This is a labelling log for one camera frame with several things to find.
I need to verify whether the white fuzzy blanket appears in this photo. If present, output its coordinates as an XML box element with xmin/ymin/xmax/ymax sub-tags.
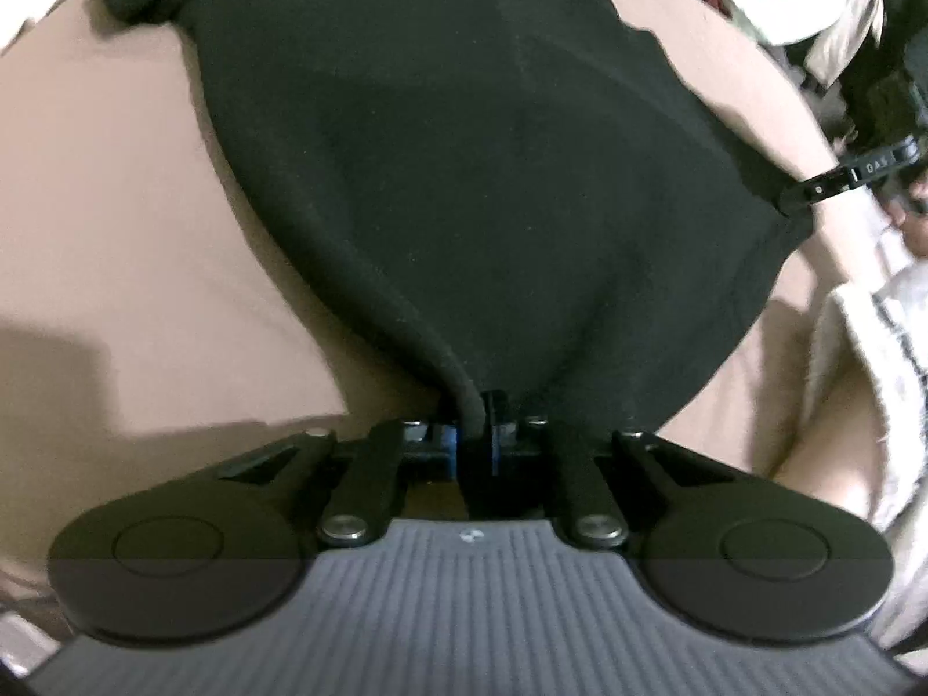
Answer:
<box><xmin>810</xmin><ymin>281</ymin><xmax>928</xmax><ymax>532</ymax></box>

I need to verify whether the person's right hand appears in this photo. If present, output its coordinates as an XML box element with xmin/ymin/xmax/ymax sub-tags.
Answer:
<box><xmin>886</xmin><ymin>181</ymin><xmax>928</xmax><ymax>256</ymax></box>

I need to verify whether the black sweater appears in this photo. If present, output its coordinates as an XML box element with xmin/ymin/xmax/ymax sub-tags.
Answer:
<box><xmin>85</xmin><ymin>0</ymin><xmax>817</xmax><ymax>437</ymax></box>

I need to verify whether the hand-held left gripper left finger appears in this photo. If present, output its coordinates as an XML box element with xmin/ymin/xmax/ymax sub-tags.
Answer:
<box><xmin>216</xmin><ymin>416</ymin><xmax>462</xmax><ymax>549</ymax></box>

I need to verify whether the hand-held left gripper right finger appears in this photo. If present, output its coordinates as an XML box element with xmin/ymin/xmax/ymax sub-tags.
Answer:
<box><xmin>481</xmin><ymin>391</ymin><xmax>738</xmax><ymax>549</ymax></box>

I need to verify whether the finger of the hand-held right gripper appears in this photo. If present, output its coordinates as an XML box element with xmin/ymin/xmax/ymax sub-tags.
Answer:
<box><xmin>778</xmin><ymin>136</ymin><xmax>923</xmax><ymax>216</ymax></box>

